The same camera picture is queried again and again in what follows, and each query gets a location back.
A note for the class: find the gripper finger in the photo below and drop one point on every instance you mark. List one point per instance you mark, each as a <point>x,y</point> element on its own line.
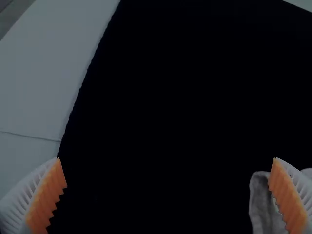
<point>290,195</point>
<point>41,195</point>

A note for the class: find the pale towel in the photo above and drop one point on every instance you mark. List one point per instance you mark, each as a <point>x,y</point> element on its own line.
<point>259,202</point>

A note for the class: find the black mat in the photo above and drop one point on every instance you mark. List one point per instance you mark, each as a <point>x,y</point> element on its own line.
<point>170,97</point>

